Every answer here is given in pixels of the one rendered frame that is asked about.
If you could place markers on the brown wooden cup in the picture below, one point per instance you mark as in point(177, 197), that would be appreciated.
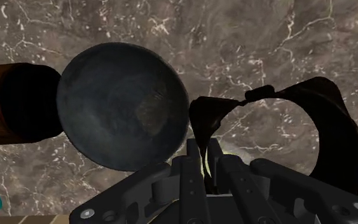
point(23, 105)

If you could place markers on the black wristband loop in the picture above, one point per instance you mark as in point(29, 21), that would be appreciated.
point(336, 130)

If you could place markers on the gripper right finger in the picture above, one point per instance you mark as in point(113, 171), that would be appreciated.
point(290, 183)

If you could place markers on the dark grey bowl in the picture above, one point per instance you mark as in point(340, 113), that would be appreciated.
point(116, 105)

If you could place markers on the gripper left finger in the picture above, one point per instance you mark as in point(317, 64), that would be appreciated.
point(191, 186)

